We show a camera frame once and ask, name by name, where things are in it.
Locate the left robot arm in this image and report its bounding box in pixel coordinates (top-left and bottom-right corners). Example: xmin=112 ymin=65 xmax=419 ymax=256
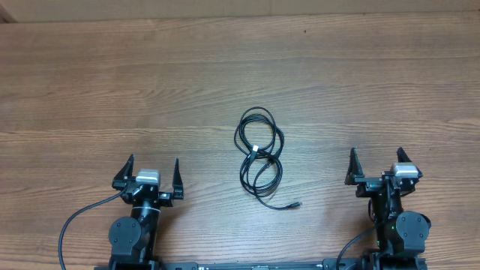
xmin=108 ymin=155 xmax=184 ymax=269

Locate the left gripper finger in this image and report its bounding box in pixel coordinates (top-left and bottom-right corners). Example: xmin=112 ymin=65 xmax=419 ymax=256
xmin=113 ymin=154 xmax=134 ymax=182
xmin=172 ymin=158 xmax=184 ymax=194

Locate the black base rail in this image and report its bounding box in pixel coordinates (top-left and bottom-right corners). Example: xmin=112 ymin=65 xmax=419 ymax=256
xmin=93 ymin=257 xmax=428 ymax=270

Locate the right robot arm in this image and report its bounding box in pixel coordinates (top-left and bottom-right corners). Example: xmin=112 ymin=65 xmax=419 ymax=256
xmin=335 ymin=148 xmax=431 ymax=269

